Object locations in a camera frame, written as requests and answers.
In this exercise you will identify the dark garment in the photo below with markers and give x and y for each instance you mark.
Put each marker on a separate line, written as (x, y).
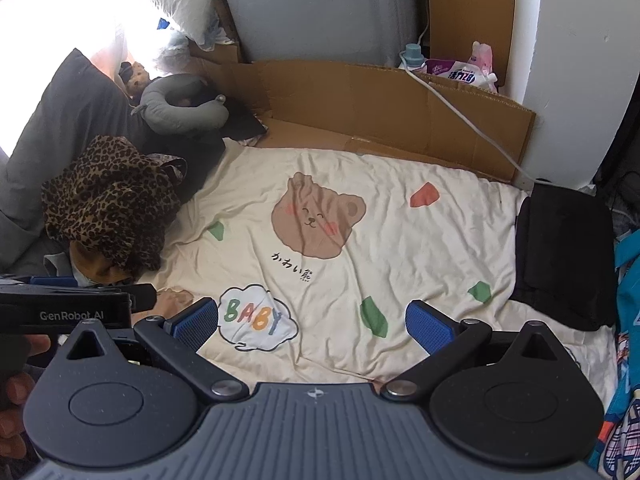
(190, 160)

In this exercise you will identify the black cloth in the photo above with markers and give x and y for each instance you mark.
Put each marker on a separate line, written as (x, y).
(245, 120)

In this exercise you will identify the large cardboard sheet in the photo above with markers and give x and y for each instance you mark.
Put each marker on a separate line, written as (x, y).
(350, 100)

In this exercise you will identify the brown garment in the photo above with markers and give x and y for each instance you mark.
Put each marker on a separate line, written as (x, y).
(100, 260)

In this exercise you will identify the cream bear print blanket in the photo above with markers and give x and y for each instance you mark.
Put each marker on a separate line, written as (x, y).
(350, 260)

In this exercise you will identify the cartoon print sheet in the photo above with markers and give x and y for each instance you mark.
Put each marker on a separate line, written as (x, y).
(620, 440)

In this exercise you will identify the floral print cloth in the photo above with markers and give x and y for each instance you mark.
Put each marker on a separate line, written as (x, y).
(250, 140)

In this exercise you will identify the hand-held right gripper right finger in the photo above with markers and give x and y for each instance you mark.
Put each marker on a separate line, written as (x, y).
(429, 327)

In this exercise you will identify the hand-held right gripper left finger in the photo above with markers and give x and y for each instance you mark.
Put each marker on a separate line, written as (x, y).
(197, 322)

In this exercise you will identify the person's left hand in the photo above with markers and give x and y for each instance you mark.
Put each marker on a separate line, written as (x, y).
(17, 435)

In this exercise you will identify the leopard print garment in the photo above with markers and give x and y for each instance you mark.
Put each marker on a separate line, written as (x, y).
(110, 195)

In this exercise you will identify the grey neck pillow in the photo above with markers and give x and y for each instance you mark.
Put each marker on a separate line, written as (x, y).
(170, 105)

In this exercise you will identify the pink packet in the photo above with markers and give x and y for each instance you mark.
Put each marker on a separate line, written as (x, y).
(481, 55)

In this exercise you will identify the clear plastic bag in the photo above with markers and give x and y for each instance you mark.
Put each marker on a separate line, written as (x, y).
(167, 45)

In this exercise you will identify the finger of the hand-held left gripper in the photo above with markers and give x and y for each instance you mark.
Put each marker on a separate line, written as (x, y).
(55, 281)
(145, 297)

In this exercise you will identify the small plush toy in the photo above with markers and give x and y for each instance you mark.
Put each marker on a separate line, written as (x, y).
(132, 77)

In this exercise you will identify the black folded garment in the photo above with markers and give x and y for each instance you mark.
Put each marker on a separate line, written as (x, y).
(565, 255)

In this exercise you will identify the tall cardboard box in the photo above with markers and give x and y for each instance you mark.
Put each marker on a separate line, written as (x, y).
(470, 5)

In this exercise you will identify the small cardboard box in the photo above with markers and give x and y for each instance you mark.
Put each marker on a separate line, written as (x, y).
(220, 45)

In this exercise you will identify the purple white tissue packet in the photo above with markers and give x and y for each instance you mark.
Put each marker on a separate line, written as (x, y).
(455, 72)

